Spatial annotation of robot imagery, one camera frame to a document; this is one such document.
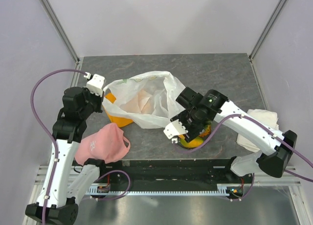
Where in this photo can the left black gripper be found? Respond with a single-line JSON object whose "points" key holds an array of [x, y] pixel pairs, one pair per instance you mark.
{"points": [[99, 99]]}

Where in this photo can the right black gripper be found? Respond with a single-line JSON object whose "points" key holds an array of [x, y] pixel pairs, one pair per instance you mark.
{"points": [[192, 132]]}

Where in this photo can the fake fruit green leaves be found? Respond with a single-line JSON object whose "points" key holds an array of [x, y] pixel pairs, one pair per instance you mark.
{"points": [[206, 131]]}

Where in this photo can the fake yellow green mango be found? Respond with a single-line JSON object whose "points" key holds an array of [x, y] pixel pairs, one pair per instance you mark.
{"points": [[192, 144]]}

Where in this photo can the white plastic bag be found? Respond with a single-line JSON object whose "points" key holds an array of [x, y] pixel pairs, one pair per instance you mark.
{"points": [[148, 99]]}

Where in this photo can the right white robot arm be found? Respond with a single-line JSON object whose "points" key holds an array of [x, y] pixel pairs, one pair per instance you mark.
{"points": [[275, 147]]}

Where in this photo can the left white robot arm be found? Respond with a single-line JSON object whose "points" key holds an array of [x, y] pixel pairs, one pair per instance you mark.
{"points": [[58, 202]]}

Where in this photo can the blue ceramic plate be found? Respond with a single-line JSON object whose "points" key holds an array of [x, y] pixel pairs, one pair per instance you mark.
{"points": [[197, 141]]}

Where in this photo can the orange cloth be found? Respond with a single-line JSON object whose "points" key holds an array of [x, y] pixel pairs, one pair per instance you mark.
{"points": [[119, 121]]}

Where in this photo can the pink cap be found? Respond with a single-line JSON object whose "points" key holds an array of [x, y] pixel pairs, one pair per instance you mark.
{"points": [[108, 144]]}

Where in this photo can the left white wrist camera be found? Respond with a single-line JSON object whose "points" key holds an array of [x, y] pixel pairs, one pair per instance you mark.
{"points": [[95, 83]]}

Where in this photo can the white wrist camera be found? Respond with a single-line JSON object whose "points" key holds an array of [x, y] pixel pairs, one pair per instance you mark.
{"points": [[95, 83], [173, 130]]}

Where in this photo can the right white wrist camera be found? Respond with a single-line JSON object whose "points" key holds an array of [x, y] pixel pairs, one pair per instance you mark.
{"points": [[173, 130]]}

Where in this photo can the slotted cable duct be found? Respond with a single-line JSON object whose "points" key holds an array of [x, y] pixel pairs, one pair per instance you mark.
{"points": [[94, 190]]}

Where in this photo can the left aluminium frame post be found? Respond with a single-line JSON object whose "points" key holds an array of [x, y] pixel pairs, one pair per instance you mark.
{"points": [[61, 32]]}

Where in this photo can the aluminium frame post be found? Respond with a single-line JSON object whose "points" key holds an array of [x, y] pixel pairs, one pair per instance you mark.
{"points": [[269, 25], [61, 32]]}

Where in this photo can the right aluminium frame post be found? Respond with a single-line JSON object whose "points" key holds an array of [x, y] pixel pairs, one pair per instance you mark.
{"points": [[269, 25]]}

